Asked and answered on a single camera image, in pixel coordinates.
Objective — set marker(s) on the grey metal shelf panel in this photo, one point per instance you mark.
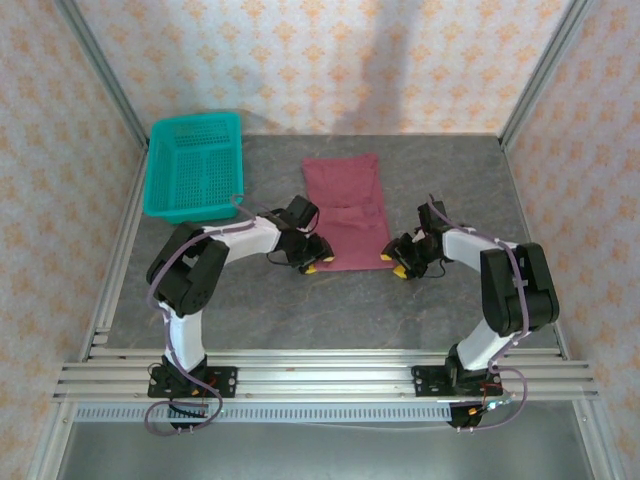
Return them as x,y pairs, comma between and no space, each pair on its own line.
325,455

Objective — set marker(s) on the small green circuit board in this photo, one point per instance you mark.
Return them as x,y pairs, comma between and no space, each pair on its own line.
495,404

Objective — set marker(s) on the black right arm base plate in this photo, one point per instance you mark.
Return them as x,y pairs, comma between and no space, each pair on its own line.
430,380

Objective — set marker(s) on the aluminium mounting rail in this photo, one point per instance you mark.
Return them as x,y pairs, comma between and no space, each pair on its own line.
325,372

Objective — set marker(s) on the aluminium frame side rail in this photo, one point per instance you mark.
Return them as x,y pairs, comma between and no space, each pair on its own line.
120,250

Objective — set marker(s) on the maroon t-shirt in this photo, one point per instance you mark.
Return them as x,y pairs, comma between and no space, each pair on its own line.
345,200

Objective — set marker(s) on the aluminium frame post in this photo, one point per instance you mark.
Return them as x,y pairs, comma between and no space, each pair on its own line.
106,70
544,70

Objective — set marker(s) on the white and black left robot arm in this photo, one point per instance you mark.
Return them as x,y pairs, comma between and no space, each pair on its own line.
185,335

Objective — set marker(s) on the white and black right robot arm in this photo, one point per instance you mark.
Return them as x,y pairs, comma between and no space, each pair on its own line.
480,345

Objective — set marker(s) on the teal plastic basket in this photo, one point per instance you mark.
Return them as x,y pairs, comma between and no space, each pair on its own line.
195,170

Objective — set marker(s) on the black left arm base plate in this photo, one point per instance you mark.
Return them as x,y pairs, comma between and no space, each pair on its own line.
225,377

